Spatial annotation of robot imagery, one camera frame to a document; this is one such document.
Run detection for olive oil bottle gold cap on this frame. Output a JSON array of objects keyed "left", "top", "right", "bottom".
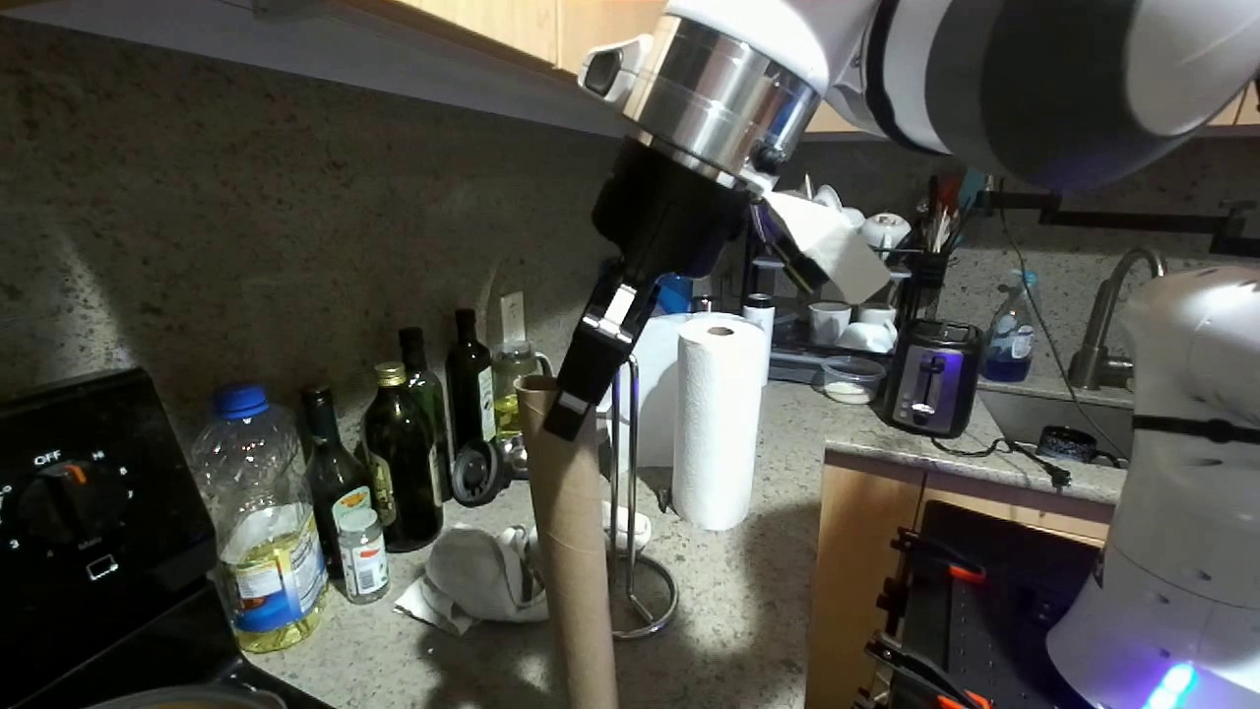
[{"left": 353, "top": 356, "right": 446, "bottom": 555}]

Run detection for black orange clamp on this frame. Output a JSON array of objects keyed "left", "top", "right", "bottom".
[{"left": 861, "top": 525, "right": 999, "bottom": 709}]

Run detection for white ceramic bowl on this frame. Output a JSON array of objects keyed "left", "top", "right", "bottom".
[{"left": 861, "top": 209, "right": 913, "bottom": 250}]

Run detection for white wall outlet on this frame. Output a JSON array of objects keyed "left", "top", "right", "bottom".
[{"left": 496, "top": 286, "right": 530, "bottom": 356}]

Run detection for small spice jar white lid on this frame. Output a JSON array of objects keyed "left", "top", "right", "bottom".
[{"left": 331, "top": 500, "right": 394, "bottom": 606}]

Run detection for white paper towel roll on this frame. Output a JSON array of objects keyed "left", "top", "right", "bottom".
[{"left": 626, "top": 307, "right": 773, "bottom": 534}]

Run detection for blue dish soap bottle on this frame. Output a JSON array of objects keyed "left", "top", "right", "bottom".
[{"left": 979, "top": 269, "right": 1038, "bottom": 387}]

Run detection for metal paper towel holder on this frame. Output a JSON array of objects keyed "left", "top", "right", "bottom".
[{"left": 597, "top": 356, "right": 684, "bottom": 644}]

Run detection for plastic oil bottle blue cap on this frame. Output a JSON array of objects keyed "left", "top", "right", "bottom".
[{"left": 192, "top": 380, "right": 331, "bottom": 657}]

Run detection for white ceramic mug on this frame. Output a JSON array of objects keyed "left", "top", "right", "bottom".
[
  {"left": 803, "top": 304, "right": 853, "bottom": 346},
  {"left": 844, "top": 307, "right": 900, "bottom": 356}
]

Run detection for black dish rack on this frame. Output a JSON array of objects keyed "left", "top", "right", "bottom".
[{"left": 744, "top": 194, "right": 954, "bottom": 391}]

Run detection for white plastic bottle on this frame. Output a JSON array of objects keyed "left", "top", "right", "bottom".
[{"left": 740, "top": 286, "right": 778, "bottom": 380}]

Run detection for slim green glass bottle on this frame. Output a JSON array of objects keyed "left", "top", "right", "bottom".
[{"left": 394, "top": 324, "right": 457, "bottom": 505}]

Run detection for black utensil holder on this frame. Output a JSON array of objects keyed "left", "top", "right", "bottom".
[{"left": 913, "top": 170, "right": 965, "bottom": 318}]

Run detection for brown cardboard paper roll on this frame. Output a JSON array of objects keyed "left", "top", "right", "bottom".
[{"left": 516, "top": 374, "right": 622, "bottom": 709}]

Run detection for black power cable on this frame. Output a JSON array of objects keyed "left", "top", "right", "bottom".
[{"left": 928, "top": 429, "right": 1075, "bottom": 492}]

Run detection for black electric stove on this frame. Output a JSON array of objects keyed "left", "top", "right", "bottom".
[{"left": 0, "top": 366, "right": 331, "bottom": 709}]

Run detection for small dark glass bottle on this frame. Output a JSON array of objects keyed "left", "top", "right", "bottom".
[{"left": 301, "top": 387, "right": 377, "bottom": 581}]

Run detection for dark bottle white label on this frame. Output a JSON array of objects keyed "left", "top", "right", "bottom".
[{"left": 446, "top": 307, "right": 504, "bottom": 509}]

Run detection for glass cruet with yellow oil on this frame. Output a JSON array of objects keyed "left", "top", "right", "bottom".
[{"left": 487, "top": 341, "right": 553, "bottom": 443}]

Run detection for crumpled white cloth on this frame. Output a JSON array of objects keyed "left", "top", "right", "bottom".
[{"left": 394, "top": 521, "right": 555, "bottom": 636}]

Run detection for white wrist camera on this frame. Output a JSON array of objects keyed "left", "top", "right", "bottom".
[{"left": 761, "top": 187, "right": 899, "bottom": 307}]

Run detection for wooden upper cabinets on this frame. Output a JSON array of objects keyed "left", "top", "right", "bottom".
[{"left": 388, "top": 0, "right": 1260, "bottom": 135}]

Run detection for black toaster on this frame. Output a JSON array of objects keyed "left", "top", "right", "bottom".
[{"left": 875, "top": 314, "right": 990, "bottom": 441}]

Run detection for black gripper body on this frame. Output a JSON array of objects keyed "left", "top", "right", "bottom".
[{"left": 588, "top": 135, "right": 757, "bottom": 286}]

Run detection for wooden lower cabinet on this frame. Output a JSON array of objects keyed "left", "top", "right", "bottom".
[{"left": 803, "top": 438, "right": 1120, "bottom": 709}]

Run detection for steel kitchen faucet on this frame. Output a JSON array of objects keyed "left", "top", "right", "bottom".
[{"left": 1063, "top": 244, "right": 1175, "bottom": 392}]

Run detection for black round lid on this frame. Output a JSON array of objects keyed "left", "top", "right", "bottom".
[{"left": 450, "top": 441, "right": 504, "bottom": 511}]

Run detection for blue lidded jar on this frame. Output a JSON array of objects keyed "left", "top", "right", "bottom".
[{"left": 654, "top": 271, "right": 696, "bottom": 314}]

